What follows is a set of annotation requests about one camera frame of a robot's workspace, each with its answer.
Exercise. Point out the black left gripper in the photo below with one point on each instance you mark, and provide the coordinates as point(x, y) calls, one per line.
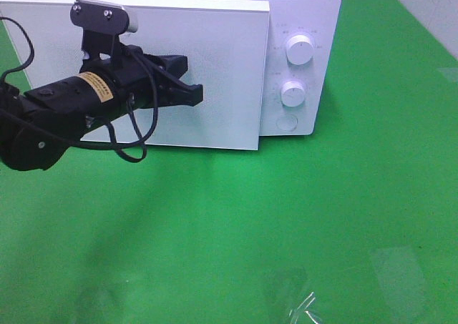
point(138, 78)

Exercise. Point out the white microwave door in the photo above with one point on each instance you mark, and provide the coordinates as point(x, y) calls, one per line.
point(224, 41)

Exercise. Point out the white microwave knob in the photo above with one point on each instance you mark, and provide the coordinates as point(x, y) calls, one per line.
point(299, 49)
point(293, 94)

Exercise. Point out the round microwave door button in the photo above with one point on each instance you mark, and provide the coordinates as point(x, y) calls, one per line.
point(287, 123)

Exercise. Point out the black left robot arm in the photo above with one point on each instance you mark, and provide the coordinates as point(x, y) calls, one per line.
point(38, 126)

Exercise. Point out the white microwave oven body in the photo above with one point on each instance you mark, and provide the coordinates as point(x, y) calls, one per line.
point(316, 18)

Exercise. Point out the clear tape piece on table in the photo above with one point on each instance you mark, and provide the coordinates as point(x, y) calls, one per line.
point(303, 313)

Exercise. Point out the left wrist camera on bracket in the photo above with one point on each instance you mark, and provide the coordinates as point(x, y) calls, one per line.
point(102, 24)

